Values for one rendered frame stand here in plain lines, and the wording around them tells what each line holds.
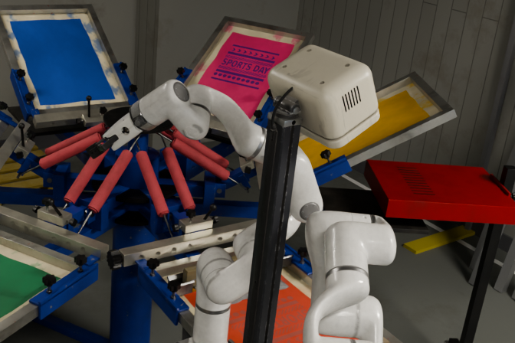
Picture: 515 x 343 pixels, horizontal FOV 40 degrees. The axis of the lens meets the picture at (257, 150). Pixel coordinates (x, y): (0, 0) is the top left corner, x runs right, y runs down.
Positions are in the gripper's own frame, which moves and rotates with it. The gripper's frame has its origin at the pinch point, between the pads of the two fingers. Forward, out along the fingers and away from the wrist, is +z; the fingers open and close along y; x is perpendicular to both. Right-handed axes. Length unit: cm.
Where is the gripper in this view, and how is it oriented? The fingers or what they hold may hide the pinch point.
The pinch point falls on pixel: (101, 143)
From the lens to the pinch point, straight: 178.4
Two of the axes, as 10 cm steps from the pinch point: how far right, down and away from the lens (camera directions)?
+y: 3.1, -4.7, 8.3
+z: -7.5, 4.1, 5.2
